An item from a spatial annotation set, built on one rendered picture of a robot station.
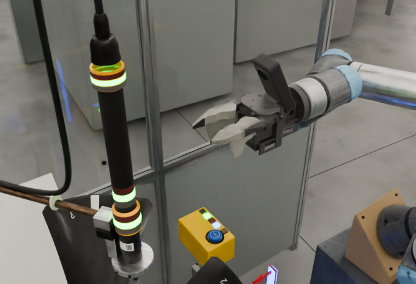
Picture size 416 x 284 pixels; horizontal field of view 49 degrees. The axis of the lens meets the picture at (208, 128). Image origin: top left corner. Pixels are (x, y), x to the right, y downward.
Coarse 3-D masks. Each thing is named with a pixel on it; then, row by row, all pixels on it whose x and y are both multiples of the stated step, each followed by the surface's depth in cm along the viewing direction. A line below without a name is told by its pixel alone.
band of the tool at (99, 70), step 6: (90, 66) 57; (96, 66) 59; (102, 66) 59; (108, 66) 60; (114, 66) 60; (120, 66) 59; (96, 72) 56; (102, 72) 56; (108, 72) 56; (114, 72) 56
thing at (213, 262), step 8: (208, 264) 107; (216, 264) 107; (224, 264) 107; (200, 272) 106; (208, 272) 106; (216, 272) 106; (224, 272) 106; (232, 272) 106; (192, 280) 104; (200, 280) 104; (208, 280) 104; (216, 280) 104; (232, 280) 105
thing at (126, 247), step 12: (96, 24) 53; (108, 24) 54; (96, 36) 54; (108, 36) 55; (96, 48) 54; (108, 48) 54; (96, 60) 55; (108, 60) 55; (120, 60) 57; (120, 240) 73; (132, 240) 72; (132, 252) 74
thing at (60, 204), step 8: (8, 192) 78; (16, 192) 78; (24, 192) 77; (32, 200) 77; (40, 200) 76; (48, 200) 76; (56, 200) 76; (64, 208) 75; (72, 208) 74; (80, 208) 74; (88, 208) 74; (88, 216) 74
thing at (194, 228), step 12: (192, 216) 140; (180, 228) 139; (192, 228) 136; (204, 228) 136; (216, 228) 136; (180, 240) 143; (192, 240) 135; (204, 240) 132; (228, 240) 132; (192, 252) 138; (204, 252) 130; (216, 252) 131; (228, 252) 135
